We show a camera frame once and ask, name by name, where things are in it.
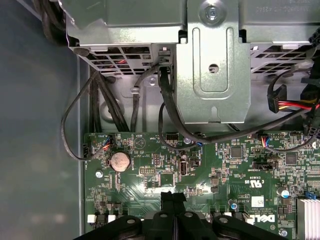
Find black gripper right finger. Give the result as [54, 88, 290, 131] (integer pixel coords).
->
[174, 192, 285, 240]

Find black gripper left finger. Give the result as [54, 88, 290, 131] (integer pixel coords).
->
[79, 191, 176, 240]

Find internal USB port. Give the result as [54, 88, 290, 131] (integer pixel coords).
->
[178, 159, 189, 181]

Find green motherboard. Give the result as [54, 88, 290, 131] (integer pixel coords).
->
[81, 129, 320, 240]

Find white board sticker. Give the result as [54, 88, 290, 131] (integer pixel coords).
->
[250, 196, 266, 208]

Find round coin cell battery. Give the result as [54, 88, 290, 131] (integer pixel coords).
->
[109, 150, 132, 173]

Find silver finned heat sink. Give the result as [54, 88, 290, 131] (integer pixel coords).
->
[295, 198, 320, 240]

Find black drive power connector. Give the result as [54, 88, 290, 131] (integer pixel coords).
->
[266, 83, 288, 114]

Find silver metal drive cage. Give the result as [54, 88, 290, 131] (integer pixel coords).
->
[58, 0, 320, 83]

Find thin black looped cable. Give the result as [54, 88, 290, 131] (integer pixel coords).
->
[158, 102, 203, 154]

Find thick black cable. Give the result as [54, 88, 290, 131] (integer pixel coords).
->
[158, 66, 320, 146]

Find embossed silver bracket plate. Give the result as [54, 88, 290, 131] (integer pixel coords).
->
[175, 23, 252, 125]

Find thin black fan cable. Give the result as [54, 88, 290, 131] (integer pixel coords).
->
[60, 72, 115, 161]

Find red yellow power wires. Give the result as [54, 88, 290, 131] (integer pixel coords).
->
[277, 98, 320, 112]

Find black power cable bundle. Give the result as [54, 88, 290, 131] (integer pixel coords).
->
[299, 29, 320, 141]

